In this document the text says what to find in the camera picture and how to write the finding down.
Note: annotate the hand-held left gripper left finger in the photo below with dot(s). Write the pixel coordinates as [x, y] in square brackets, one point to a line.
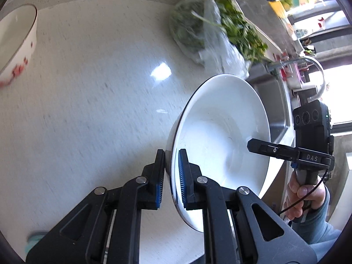
[158, 189]

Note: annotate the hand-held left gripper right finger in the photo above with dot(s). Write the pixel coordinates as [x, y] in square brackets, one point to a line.
[183, 187]

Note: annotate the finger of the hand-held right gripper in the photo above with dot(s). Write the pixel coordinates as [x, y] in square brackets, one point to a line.
[275, 150]

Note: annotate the large white bowl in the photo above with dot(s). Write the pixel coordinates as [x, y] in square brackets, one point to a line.
[220, 129]

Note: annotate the red floral bowl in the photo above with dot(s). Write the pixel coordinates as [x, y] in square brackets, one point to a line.
[16, 33]

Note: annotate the person's right forearm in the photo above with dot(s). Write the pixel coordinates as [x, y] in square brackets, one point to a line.
[319, 225]

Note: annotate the person's right hand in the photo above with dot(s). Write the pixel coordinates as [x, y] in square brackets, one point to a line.
[293, 206]

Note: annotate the steel sink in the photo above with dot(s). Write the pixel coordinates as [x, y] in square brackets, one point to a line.
[275, 110]

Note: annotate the steel faucet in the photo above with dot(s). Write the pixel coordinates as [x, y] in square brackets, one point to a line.
[277, 63]

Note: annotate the clear plastic bag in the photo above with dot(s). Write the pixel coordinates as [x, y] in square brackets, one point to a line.
[220, 57]

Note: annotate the bunch of leafy greens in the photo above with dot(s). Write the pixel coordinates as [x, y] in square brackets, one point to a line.
[239, 33]

